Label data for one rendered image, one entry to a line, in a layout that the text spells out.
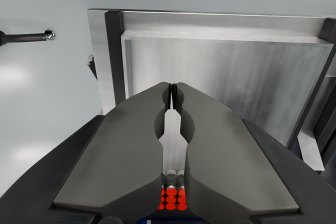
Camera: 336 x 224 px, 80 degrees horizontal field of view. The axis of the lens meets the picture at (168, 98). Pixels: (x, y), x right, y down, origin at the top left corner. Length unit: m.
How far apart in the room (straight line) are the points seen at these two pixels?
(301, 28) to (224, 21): 0.10
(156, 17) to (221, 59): 0.11
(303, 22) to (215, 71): 0.13
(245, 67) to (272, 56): 0.04
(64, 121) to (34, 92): 0.27
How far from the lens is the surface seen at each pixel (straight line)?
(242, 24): 0.30
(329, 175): 0.56
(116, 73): 0.30
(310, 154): 0.42
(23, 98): 1.67
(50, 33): 1.35
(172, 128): 0.36
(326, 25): 0.35
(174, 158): 0.41
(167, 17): 0.29
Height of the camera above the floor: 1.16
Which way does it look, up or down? 60 degrees down
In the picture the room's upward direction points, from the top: 179 degrees counter-clockwise
